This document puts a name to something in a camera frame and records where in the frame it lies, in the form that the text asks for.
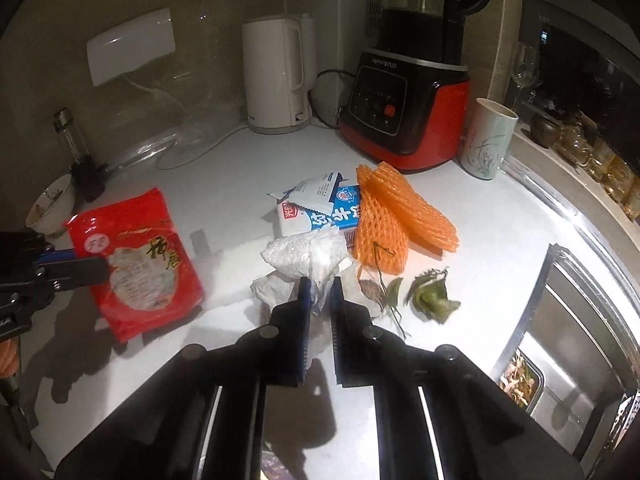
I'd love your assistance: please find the steel sink basket with scraps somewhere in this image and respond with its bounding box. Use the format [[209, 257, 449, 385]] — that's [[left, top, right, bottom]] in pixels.
[[497, 345, 546, 411]]

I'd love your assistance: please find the white tissue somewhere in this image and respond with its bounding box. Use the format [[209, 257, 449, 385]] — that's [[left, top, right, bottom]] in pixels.
[[250, 230, 353, 361]]

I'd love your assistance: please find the red and black blender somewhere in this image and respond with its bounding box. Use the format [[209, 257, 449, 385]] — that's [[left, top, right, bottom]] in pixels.
[[339, 0, 507, 175]]

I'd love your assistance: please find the blue and white paper sachet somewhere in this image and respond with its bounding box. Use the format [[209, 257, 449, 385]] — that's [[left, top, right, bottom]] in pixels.
[[265, 172, 346, 216]]

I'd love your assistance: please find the glass bottle with dark base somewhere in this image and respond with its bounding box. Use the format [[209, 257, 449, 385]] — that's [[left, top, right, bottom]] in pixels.
[[52, 107, 107, 203]]

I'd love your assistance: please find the dark clay teapot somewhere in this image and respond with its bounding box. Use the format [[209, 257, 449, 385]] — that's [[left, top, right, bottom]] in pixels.
[[531, 112, 565, 148]]

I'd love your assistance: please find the wine glass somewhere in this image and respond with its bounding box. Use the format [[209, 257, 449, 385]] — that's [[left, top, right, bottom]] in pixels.
[[510, 44, 541, 106]]

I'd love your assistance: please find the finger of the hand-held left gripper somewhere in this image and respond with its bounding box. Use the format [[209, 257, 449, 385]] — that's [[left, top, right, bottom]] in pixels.
[[0, 230, 83, 266], [0, 258, 110, 333]]

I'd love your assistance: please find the green peel scrap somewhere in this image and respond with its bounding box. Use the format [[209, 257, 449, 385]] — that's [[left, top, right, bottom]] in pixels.
[[409, 267, 462, 313]]

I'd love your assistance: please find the red printed food packet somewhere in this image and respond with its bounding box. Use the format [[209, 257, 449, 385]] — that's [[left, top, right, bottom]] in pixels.
[[61, 187, 206, 345]]

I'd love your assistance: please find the small ceramic bowl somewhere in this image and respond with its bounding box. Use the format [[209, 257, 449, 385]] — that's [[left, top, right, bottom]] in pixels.
[[25, 174, 76, 236]]

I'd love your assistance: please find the blue and white milk carton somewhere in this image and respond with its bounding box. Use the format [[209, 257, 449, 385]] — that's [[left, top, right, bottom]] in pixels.
[[276, 185, 363, 248]]

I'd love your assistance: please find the white electric kettle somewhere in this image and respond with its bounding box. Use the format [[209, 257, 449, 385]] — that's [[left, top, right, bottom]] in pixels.
[[242, 14, 317, 136]]

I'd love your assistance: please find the orange foam fruit net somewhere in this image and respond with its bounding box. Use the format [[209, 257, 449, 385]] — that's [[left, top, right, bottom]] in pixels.
[[352, 162, 413, 273], [370, 161, 460, 255]]

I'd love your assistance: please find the thin plant stem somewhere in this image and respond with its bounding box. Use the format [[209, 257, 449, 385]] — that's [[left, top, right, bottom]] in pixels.
[[372, 242, 411, 341]]

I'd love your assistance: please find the small green leaf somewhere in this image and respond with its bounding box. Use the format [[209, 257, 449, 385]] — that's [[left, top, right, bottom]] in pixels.
[[382, 276, 403, 306]]

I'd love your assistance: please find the glass teapot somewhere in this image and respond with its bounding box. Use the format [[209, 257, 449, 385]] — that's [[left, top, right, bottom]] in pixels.
[[557, 120, 598, 166]]

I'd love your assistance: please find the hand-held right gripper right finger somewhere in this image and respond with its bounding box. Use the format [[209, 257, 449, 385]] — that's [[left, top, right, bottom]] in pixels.
[[330, 275, 586, 480]]

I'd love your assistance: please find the white wall socket cover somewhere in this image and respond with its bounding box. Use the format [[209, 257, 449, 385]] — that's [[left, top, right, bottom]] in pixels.
[[86, 7, 177, 87]]

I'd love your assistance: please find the black power cable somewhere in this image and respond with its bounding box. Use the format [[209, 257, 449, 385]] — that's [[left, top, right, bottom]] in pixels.
[[310, 69, 361, 128]]

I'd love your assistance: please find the white ceramic cup with plant print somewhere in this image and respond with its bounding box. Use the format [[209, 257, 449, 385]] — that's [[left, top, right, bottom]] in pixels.
[[460, 97, 519, 182]]

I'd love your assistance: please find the brown dried scrap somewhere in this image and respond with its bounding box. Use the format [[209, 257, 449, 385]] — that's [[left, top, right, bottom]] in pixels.
[[357, 280, 386, 311]]

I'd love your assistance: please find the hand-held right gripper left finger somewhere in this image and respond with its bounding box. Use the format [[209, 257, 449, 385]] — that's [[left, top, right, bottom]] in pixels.
[[55, 276, 313, 480]]

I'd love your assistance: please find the stainless steel sink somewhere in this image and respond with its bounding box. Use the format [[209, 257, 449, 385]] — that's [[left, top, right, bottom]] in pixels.
[[487, 242, 640, 431]]

